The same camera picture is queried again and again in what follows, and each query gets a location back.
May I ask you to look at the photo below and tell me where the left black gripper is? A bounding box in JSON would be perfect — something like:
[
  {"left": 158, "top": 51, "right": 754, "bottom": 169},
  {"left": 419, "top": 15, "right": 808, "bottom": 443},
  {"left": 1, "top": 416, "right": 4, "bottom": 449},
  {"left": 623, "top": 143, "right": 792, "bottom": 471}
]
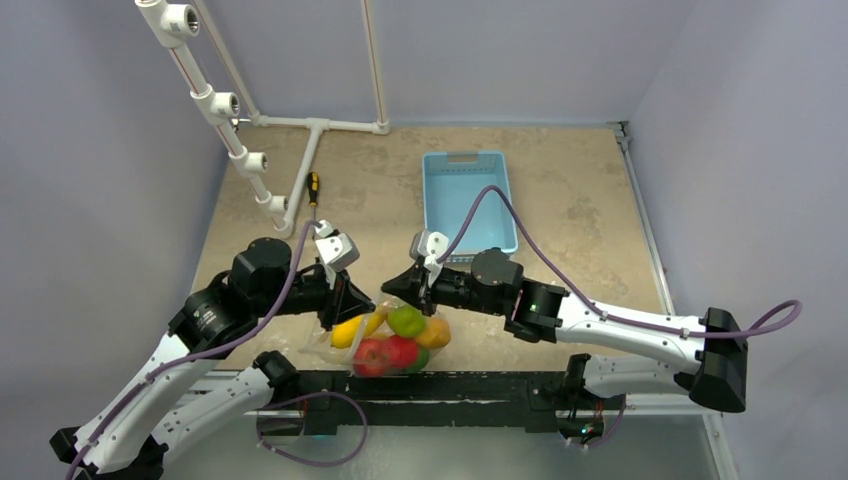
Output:
[{"left": 256, "top": 262, "right": 376, "bottom": 331}]

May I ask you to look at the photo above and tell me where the yellow mango fruit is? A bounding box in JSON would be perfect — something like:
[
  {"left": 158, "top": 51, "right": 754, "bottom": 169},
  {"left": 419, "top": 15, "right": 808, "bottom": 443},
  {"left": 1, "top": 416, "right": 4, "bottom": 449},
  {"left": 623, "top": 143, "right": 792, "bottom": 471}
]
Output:
[{"left": 330, "top": 311, "right": 387, "bottom": 349}]

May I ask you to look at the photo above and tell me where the green pear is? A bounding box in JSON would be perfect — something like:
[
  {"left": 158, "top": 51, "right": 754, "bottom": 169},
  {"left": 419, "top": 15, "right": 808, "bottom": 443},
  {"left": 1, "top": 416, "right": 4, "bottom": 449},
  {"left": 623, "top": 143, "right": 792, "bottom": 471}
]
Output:
[{"left": 386, "top": 305, "right": 427, "bottom": 338}]

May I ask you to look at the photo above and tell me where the clear zip top bag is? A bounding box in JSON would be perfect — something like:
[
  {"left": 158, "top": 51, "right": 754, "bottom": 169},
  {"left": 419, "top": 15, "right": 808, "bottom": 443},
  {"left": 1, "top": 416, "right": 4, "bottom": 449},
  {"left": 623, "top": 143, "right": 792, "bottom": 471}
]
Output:
[{"left": 300, "top": 297, "right": 452, "bottom": 378}]

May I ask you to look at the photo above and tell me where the orange mango fruit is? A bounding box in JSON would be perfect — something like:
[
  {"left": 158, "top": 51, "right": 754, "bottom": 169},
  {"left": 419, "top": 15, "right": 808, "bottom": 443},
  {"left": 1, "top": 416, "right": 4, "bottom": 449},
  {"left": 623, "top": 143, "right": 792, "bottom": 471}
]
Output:
[{"left": 414, "top": 317, "right": 452, "bottom": 350}]

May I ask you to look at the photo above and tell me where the red apple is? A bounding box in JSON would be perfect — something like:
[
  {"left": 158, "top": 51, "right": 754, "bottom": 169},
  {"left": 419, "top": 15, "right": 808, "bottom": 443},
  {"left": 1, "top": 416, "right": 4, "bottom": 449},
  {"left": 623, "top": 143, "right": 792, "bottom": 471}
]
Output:
[{"left": 352, "top": 338, "right": 390, "bottom": 378}]

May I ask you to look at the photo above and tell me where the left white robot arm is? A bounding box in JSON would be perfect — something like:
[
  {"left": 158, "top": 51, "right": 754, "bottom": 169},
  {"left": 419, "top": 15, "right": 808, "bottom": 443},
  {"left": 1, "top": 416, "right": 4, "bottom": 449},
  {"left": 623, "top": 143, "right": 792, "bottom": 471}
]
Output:
[{"left": 50, "top": 229, "right": 374, "bottom": 479}]

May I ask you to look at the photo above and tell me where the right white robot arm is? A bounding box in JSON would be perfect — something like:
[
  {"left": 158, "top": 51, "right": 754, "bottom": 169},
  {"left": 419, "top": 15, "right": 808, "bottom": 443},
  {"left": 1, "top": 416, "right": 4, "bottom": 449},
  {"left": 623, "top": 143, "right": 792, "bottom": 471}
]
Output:
[{"left": 381, "top": 248, "right": 748, "bottom": 413}]

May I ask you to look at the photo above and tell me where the light blue plastic basket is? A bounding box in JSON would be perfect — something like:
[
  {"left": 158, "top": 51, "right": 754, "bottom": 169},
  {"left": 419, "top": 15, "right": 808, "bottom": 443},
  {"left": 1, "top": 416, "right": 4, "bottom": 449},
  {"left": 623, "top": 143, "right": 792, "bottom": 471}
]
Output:
[{"left": 422, "top": 150, "right": 518, "bottom": 263}]

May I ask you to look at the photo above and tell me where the black yellow screwdriver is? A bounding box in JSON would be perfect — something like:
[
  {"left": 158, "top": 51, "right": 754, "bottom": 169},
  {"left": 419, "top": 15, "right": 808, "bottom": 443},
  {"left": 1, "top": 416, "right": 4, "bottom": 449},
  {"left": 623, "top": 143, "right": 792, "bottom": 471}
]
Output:
[{"left": 305, "top": 171, "right": 320, "bottom": 221}]

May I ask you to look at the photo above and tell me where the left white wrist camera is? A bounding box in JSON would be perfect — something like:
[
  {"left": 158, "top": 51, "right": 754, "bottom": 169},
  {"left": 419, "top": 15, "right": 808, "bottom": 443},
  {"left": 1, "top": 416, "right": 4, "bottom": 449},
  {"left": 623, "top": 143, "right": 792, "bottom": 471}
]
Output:
[{"left": 313, "top": 220, "right": 360, "bottom": 273}]

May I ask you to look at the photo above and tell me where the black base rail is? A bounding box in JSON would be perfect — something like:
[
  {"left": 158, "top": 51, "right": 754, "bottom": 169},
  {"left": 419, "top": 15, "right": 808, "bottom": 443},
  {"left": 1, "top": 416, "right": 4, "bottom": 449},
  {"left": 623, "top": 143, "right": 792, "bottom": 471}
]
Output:
[{"left": 235, "top": 369, "right": 627, "bottom": 439}]

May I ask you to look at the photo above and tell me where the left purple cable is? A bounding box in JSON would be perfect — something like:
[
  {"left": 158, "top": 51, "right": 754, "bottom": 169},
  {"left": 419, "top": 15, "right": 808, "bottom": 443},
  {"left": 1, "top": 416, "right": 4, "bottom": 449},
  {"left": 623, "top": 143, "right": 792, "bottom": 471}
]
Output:
[{"left": 62, "top": 220, "right": 369, "bottom": 480}]

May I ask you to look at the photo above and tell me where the aluminium frame rail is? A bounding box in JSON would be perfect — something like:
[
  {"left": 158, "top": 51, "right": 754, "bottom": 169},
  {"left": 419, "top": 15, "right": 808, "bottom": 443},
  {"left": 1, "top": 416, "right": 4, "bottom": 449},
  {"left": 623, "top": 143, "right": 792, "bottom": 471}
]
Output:
[{"left": 609, "top": 121, "right": 740, "bottom": 480}]

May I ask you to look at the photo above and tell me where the white pipe frame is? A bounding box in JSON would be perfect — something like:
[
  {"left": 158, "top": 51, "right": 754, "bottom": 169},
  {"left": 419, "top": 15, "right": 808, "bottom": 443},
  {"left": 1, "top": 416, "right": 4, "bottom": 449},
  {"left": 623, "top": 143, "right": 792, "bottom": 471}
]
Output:
[{"left": 135, "top": 0, "right": 391, "bottom": 238}]

